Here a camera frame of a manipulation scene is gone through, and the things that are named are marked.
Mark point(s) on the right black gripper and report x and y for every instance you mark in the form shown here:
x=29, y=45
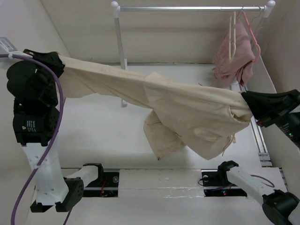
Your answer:
x=265, y=104

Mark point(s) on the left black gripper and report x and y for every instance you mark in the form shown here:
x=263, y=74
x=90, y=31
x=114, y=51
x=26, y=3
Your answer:
x=52, y=57

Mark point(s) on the beige trousers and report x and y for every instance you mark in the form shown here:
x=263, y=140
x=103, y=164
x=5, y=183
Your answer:
x=205, y=119

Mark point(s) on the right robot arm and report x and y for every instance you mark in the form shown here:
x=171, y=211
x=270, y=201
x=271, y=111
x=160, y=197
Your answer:
x=281, y=208

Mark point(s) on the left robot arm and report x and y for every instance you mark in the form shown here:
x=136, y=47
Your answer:
x=37, y=131

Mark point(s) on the cream wooden hanger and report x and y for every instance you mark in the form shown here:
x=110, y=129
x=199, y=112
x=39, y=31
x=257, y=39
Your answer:
x=232, y=37

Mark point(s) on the pink plastic hanger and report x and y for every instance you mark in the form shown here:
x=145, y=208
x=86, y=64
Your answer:
x=253, y=37

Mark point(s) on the pink hanging garment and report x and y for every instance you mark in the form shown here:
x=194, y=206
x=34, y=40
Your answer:
x=240, y=69

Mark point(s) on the white clothes rack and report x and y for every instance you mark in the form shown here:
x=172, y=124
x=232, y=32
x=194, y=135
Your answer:
x=264, y=11

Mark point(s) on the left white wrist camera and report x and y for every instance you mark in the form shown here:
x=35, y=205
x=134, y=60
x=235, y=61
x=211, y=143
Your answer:
x=6, y=46

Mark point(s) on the aluminium rail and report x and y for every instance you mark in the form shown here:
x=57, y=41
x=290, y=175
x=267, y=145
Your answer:
x=262, y=148

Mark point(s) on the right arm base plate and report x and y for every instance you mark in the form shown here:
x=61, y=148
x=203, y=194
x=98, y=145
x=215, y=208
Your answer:
x=214, y=185

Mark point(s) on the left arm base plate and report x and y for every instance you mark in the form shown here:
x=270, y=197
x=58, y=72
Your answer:
x=106, y=188

